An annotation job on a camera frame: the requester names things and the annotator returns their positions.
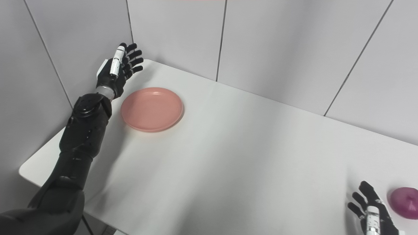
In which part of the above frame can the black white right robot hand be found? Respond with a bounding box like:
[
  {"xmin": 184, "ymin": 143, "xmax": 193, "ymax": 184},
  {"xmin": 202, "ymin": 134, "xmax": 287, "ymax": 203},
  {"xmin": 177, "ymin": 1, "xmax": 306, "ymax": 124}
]
[{"xmin": 347, "ymin": 181, "xmax": 406, "ymax": 235}]

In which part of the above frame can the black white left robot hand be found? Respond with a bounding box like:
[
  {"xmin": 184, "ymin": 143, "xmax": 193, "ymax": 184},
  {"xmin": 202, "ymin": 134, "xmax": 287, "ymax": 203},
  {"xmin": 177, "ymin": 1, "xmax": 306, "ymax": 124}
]
[{"xmin": 96, "ymin": 42, "xmax": 144, "ymax": 99}]

